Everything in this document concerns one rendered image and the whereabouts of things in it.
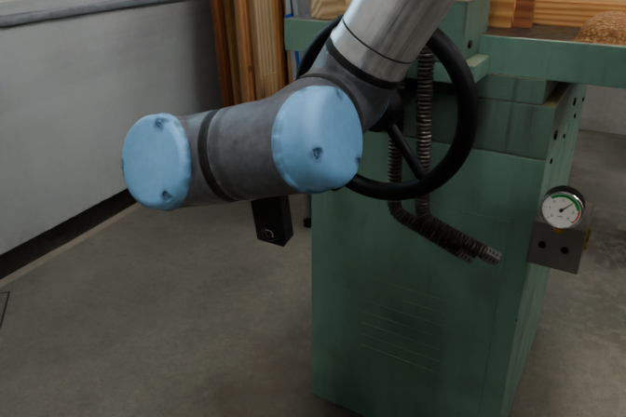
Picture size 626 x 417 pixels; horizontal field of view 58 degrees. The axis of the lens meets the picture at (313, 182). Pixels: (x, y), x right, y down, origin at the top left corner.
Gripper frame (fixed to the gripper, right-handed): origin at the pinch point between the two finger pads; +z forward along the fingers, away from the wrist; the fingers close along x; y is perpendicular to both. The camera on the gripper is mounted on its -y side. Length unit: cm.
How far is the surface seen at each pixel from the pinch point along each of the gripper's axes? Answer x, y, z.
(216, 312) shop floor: 56, -55, 60
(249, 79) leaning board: 106, 18, 128
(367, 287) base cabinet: 1.3, -24.8, 33.7
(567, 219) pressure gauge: -33.4, 0.2, 18.3
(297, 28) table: 18.8, 23.9, 16.8
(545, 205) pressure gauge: -29.9, 1.6, 17.9
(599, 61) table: -32.6, 23.8, 16.6
